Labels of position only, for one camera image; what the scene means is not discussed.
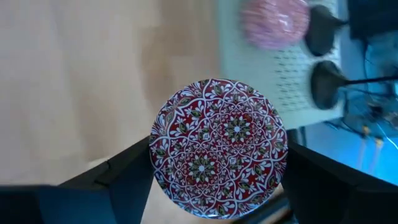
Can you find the maroon floral candle tin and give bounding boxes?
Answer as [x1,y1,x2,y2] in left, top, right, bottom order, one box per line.
[148,78,289,220]

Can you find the black candle stick holder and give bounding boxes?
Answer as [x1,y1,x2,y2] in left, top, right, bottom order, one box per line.
[310,60,398,111]
[304,4,349,57]

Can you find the black floor cable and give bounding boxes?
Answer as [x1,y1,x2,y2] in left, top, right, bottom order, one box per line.
[341,40,398,150]

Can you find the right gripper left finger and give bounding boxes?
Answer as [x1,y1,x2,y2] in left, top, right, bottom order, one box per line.
[0,135,155,224]

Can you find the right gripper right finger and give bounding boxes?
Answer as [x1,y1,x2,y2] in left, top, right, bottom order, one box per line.
[281,136,398,224]

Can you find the pale green perforated metal shelf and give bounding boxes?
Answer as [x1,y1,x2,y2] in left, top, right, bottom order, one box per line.
[217,0,346,130]

